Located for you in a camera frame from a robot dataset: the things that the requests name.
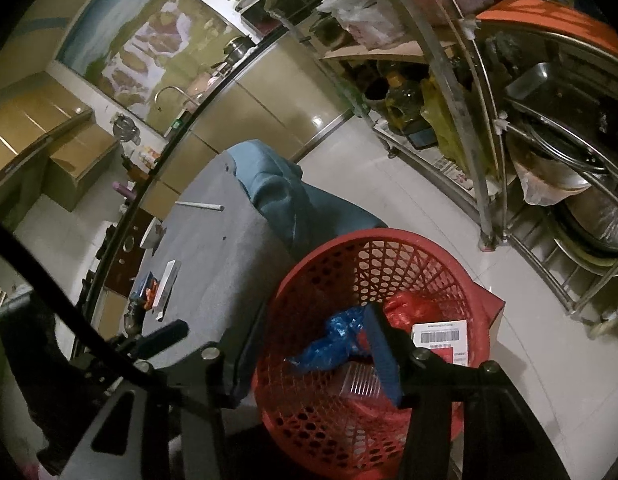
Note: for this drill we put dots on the hanging metal strainer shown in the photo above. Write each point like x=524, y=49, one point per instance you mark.
x=125, y=127

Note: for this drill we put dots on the orange flat tray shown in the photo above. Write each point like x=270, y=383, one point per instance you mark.
x=539, y=15

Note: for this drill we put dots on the red plastic bag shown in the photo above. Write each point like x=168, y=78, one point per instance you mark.
x=404, y=310

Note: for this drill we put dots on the steel pot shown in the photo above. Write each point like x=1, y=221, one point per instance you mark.
x=236, y=47

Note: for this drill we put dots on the long white box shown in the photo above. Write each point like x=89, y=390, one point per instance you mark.
x=166, y=285

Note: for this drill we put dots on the metal shelf rack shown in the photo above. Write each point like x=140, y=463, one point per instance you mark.
x=454, y=85

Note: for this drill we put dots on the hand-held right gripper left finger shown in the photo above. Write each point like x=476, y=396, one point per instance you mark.
x=164, y=335

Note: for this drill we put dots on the metal faucet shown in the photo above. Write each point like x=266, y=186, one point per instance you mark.
x=169, y=89

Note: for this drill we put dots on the blue plastic bag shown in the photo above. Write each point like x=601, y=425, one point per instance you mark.
x=329, y=345

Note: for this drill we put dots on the red plastic basket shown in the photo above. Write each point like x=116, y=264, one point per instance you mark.
x=339, y=270

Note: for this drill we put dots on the landscape wall poster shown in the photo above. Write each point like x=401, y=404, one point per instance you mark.
x=139, y=50

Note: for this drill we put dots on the clear plastic cup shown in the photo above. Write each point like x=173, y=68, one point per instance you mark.
x=361, y=380

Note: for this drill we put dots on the yellow plastic bag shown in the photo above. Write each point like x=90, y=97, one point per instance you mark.
x=446, y=125

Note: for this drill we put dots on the wall cabinet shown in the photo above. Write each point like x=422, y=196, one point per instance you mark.
x=64, y=150

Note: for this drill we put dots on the white bowl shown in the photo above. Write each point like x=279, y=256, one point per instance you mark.
x=150, y=237

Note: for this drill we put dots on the pink bottle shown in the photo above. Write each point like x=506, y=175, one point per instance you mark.
x=124, y=190

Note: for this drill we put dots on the white plastic bag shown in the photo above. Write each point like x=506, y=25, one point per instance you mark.
x=359, y=5

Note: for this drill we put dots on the oil bottle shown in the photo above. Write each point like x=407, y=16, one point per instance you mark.
x=404, y=100

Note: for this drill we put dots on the orange white box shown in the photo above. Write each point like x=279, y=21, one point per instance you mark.
x=439, y=335

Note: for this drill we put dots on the small blue box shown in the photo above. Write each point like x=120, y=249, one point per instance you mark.
x=140, y=287

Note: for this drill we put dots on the long white stick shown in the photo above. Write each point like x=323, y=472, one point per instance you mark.
x=199, y=204

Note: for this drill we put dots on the kitchen counter cabinets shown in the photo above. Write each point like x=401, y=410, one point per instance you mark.
x=269, y=100

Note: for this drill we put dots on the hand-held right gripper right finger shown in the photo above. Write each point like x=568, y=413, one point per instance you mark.
x=384, y=355

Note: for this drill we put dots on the black plastic bag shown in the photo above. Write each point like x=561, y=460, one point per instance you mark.
x=133, y=317

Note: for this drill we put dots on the white seasoning bottle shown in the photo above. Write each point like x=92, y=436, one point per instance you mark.
x=146, y=156

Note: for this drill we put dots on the orange red wrapper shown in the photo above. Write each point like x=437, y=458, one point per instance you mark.
x=150, y=294

